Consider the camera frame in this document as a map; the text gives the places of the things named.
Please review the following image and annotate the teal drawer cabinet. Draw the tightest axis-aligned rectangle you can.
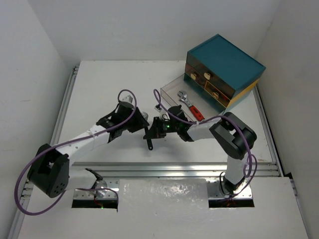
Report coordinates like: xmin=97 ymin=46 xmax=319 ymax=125
xmin=184 ymin=34 xmax=266 ymax=113

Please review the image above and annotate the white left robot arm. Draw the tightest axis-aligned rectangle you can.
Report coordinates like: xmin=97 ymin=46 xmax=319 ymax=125
xmin=27 ymin=101 xmax=149 ymax=198

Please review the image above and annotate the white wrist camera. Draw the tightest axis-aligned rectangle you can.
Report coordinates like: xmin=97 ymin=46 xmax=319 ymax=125
xmin=155 ymin=105 xmax=161 ymax=112
xmin=122 ymin=95 xmax=134 ymax=104

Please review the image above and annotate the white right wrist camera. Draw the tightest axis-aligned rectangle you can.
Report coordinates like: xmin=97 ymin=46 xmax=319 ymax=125
xmin=155 ymin=105 xmax=161 ymax=112

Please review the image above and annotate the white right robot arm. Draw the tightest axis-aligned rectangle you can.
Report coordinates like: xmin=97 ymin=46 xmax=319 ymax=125
xmin=143 ymin=105 xmax=257 ymax=195

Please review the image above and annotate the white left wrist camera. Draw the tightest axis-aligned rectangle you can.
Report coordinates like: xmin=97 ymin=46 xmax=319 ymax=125
xmin=122 ymin=95 xmax=134 ymax=104

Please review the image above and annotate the clear bottom wide drawer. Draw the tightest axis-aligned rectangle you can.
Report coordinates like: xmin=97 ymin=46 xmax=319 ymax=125
xmin=160 ymin=74 xmax=225 ymax=121

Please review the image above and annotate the aluminium rail frame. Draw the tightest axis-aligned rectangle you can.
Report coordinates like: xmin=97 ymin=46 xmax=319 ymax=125
xmin=9 ymin=61 xmax=308 ymax=239

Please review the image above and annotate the black handled adjustable wrench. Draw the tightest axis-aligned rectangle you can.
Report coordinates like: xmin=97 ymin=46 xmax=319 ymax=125
xmin=141 ymin=112 xmax=153 ymax=150

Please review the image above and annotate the red handled adjustable wrench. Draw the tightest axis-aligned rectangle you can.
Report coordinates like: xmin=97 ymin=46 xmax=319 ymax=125
xmin=177 ymin=91 xmax=205 ymax=121

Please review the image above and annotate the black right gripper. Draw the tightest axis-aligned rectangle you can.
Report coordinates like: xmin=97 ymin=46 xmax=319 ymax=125
xmin=144 ymin=117 xmax=180 ymax=139

